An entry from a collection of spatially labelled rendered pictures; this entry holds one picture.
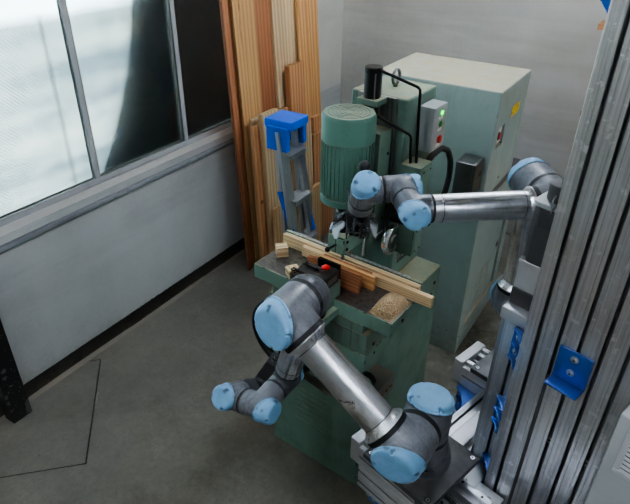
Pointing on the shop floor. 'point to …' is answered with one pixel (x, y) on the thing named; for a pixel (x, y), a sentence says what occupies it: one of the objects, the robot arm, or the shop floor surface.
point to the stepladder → (292, 125)
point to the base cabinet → (322, 410)
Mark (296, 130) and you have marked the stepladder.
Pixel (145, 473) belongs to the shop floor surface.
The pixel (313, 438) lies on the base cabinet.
